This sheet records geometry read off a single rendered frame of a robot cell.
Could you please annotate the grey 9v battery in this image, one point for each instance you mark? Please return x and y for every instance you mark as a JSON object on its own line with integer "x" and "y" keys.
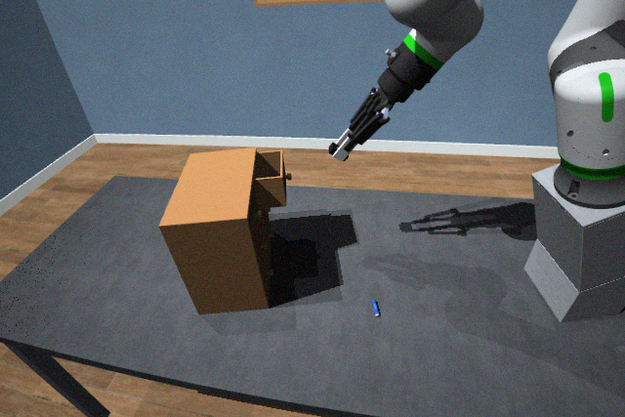
{"x": 333, "y": 147}

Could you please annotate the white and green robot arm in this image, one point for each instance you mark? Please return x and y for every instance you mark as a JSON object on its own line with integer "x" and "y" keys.
{"x": 586, "y": 63}

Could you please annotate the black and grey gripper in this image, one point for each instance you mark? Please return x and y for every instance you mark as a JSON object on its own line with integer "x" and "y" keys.
{"x": 364, "y": 123}

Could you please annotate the brown wooden drawer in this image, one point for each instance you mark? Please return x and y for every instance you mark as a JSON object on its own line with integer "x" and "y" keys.
{"x": 267, "y": 179}
{"x": 268, "y": 234}
{"x": 264, "y": 211}
{"x": 267, "y": 273}
{"x": 261, "y": 245}
{"x": 253, "y": 214}

